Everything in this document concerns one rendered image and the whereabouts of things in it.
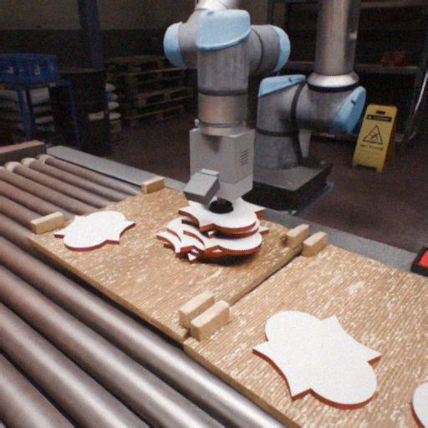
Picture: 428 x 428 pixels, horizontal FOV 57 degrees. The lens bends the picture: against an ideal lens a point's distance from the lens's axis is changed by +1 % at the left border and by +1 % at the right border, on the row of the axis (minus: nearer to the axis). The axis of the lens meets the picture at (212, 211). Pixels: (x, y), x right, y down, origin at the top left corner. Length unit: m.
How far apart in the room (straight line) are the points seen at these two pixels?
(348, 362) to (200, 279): 0.25
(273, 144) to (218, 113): 0.49
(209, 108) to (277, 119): 0.48
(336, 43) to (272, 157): 0.31
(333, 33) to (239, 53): 0.40
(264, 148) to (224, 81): 0.51
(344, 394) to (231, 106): 0.39
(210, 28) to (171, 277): 0.37
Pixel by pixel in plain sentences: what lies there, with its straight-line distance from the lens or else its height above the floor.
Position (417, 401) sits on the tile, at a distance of 0.50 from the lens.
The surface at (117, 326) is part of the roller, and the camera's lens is 0.58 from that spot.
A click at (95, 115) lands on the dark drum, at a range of 4.43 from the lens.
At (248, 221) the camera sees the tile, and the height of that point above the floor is 1.01.
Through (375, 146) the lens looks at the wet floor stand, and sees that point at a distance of 4.17.
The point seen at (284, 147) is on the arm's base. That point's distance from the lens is 1.08.
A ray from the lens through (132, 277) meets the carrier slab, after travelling 0.64.
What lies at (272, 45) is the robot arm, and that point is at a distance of 0.67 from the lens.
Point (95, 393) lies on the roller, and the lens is 0.51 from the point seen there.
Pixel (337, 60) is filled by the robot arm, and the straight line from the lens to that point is 0.97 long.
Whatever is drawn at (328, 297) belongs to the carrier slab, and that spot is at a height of 0.94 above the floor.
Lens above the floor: 1.29
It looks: 25 degrees down
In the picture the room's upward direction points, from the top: straight up
